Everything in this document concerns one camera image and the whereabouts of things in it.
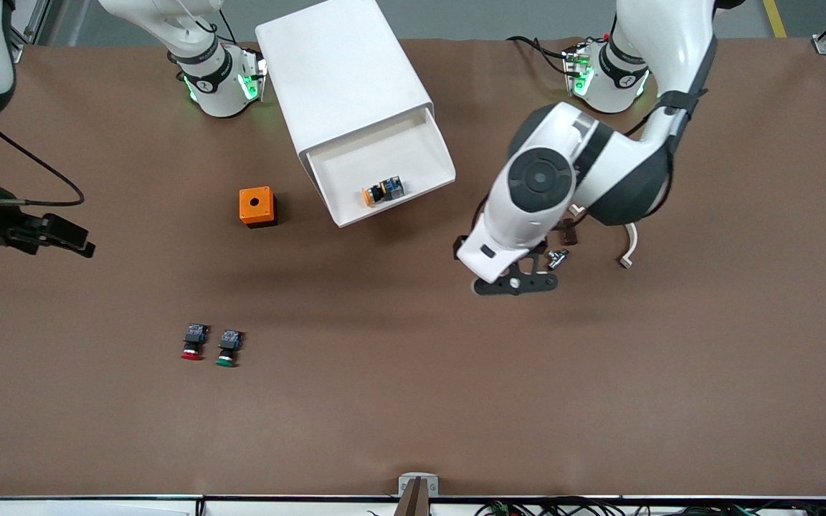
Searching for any green mushroom push button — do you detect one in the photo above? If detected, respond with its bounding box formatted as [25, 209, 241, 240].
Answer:
[214, 329, 245, 368]

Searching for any white table edge rail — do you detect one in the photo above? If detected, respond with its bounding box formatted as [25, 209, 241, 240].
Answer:
[0, 494, 826, 516]

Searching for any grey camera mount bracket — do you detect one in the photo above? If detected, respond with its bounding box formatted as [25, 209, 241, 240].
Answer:
[393, 473, 440, 516]

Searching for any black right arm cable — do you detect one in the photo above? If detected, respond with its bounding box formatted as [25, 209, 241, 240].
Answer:
[0, 118, 86, 209]

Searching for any orange box with hole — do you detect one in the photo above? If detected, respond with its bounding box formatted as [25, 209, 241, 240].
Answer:
[239, 186, 277, 229]

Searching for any black base cable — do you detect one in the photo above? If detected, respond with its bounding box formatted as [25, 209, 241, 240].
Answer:
[506, 36, 575, 76]
[194, 0, 239, 47]

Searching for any yellow mushroom push button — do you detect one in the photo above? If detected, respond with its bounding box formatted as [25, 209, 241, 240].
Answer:
[363, 177, 405, 209]

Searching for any tangled black cable bundle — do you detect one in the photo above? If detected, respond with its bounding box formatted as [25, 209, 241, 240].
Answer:
[474, 496, 826, 516]

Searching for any red mushroom push button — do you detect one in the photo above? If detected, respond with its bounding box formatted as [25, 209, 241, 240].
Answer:
[181, 322, 210, 361]

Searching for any white curved plastic arc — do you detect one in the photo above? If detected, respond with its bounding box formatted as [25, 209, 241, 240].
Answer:
[569, 204, 640, 270]

